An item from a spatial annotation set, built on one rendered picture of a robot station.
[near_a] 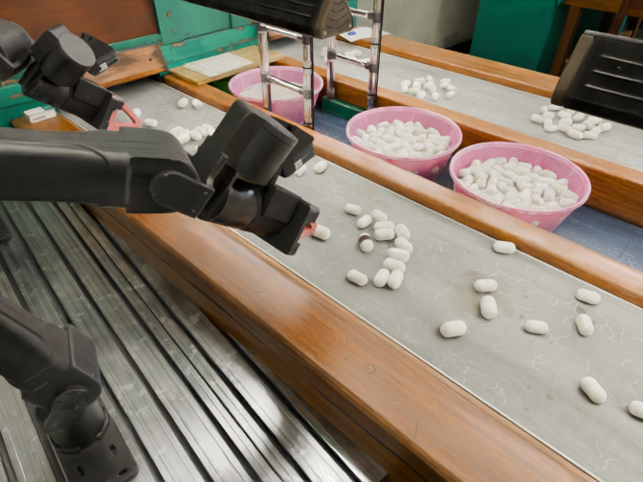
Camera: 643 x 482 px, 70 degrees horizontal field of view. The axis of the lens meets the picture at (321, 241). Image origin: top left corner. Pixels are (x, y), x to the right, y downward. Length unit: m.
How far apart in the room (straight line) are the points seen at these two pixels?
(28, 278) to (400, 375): 0.69
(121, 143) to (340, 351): 0.35
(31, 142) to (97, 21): 1.02
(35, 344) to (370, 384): 0.37
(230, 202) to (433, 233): 0.46
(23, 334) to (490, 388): 0.53
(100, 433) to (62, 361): 0.15
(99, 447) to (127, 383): 0.10
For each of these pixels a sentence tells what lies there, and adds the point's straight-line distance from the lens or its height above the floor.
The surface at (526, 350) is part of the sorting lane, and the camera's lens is 0.70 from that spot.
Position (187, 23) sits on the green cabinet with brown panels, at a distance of 1.56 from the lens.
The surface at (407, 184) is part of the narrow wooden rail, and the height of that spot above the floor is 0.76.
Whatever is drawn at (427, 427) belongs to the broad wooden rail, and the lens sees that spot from 0.57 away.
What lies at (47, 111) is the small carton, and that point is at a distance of 1.34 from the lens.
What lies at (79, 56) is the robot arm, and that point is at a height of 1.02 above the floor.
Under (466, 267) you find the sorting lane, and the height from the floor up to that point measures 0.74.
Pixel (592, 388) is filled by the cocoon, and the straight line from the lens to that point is 0.67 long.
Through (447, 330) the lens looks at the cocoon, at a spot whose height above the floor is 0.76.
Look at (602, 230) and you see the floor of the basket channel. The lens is 1.09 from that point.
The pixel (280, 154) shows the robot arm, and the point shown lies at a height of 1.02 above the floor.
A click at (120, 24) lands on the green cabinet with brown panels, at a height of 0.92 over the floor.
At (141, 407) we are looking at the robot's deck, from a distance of 0.72.
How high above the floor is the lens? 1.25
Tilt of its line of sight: 39 degrees down
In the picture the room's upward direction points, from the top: straight up
